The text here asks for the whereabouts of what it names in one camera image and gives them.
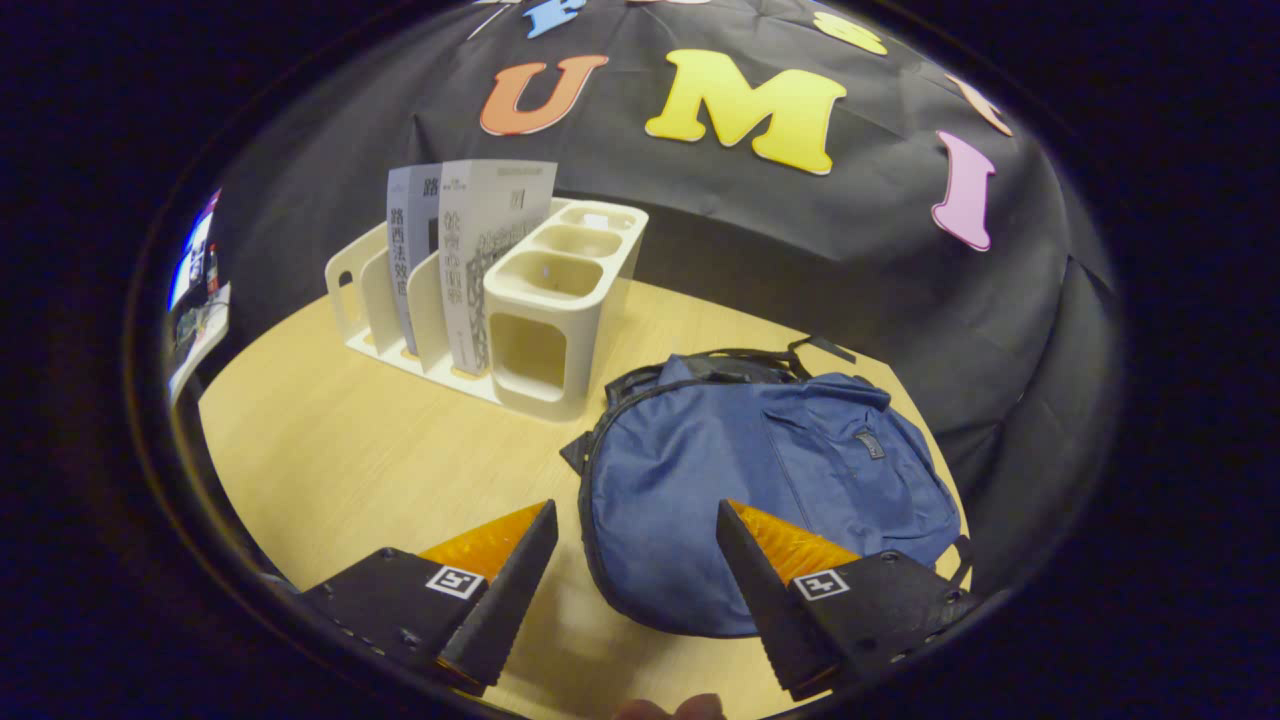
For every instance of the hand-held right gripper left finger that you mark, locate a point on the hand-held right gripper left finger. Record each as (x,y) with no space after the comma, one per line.
(500,610)

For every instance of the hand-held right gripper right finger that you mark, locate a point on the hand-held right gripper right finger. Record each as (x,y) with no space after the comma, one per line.
(765,600)

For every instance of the blue schoolbag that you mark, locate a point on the blue schoolbag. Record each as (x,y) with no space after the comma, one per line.
(720,480)

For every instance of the cream plastic bookshelf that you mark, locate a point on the cream plastic bookshelf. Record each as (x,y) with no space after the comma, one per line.
(560,300)

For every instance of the white book grey patterned spine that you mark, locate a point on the white book grey patterned spine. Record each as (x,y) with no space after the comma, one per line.
(490,230)

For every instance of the lilac book with dark figure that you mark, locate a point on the lilac book with dark figure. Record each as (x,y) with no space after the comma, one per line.
(410,220)

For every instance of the white side desk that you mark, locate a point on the white side desk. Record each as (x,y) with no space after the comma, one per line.
(200,340)

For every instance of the computer monitor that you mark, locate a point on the computer monitor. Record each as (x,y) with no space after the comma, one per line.
(192,255)

